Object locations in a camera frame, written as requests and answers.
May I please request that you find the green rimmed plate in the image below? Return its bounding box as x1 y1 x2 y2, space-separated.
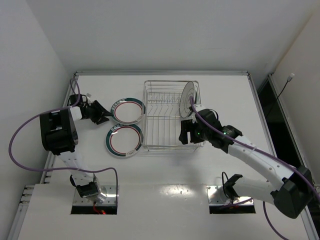
110 97 146 125
105 123 144 159

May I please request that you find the blue floral green plate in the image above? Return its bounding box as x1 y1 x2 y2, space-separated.
193 88 199 105

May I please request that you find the white plate with grey rim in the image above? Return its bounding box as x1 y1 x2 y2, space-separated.
179 81 196 119

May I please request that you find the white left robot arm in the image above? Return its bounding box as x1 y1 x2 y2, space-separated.
39 100 112 202

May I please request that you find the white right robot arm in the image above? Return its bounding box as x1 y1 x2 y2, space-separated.
178 104 314 219

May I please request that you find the metal wire dish rack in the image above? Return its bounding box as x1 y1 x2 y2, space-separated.
141 80 205 153

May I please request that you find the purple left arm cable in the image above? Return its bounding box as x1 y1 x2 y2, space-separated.
8 78 119 198

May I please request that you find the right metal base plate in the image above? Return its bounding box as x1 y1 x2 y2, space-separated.
206 185 254 207

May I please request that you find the metal base plate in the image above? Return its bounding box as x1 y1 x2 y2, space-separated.
206 185 254 207
72 185 117 207

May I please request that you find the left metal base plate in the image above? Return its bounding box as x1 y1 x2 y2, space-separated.
72 185 117 207

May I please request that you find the black cable with white plug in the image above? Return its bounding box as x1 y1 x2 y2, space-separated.
265 73 295 118

